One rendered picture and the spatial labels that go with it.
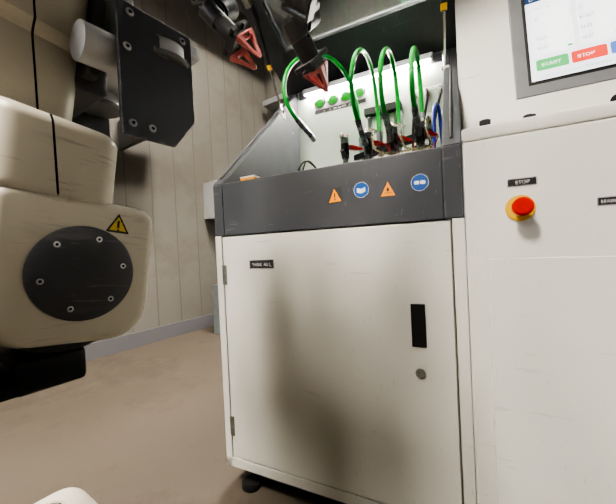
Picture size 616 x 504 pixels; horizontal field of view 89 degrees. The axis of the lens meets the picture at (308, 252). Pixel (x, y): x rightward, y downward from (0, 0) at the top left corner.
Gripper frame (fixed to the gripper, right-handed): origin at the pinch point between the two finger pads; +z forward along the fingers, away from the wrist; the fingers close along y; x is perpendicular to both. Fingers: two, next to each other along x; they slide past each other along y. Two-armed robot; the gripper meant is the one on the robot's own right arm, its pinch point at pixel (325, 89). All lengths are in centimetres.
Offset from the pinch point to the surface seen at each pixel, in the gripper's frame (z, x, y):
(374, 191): 18.7, -19.2, -29.7
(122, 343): 87, 218, -76
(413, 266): 33, -27, -41
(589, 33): 21, -59, 25
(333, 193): 16.0, -9.0, -31.2
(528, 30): 15, -47, 28
